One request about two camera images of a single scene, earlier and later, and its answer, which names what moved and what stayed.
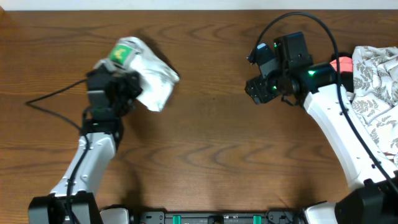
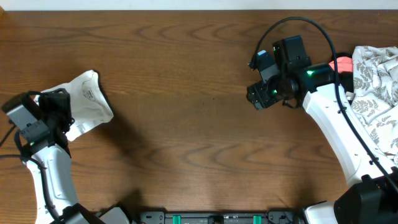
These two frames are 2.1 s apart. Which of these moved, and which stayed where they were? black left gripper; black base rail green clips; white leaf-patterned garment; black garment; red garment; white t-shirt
Moved: black left gripper; white t-shirt
Stayed: red garment; white leaf-patterned garment; black garment; black base rail green clips
